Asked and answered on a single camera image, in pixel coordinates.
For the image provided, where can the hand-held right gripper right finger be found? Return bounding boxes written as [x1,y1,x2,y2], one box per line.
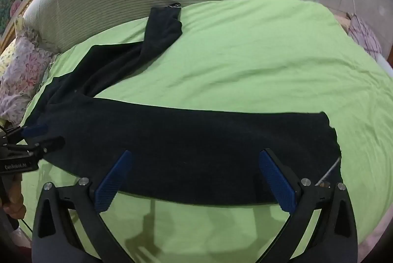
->
[259,149,358,263]

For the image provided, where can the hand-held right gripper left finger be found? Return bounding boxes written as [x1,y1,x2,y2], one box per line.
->
[32,149,134,263]

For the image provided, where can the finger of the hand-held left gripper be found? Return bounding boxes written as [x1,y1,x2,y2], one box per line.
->
[4,137,66,160]
[0,124,49,141]

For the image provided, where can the black pants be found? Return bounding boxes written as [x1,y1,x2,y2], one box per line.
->
[23,3,343,207]

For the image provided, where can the person's left hand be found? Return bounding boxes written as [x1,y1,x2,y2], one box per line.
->
[0,172,27,221]

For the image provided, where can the floral pink pillow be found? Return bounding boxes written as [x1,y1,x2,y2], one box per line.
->
[0,27,59,125]

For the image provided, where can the yellow floral pillow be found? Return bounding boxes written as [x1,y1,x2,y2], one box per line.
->
[0,16,27,67]

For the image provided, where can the green bed sheet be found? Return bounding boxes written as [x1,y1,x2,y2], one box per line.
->
[17,0,393,263]

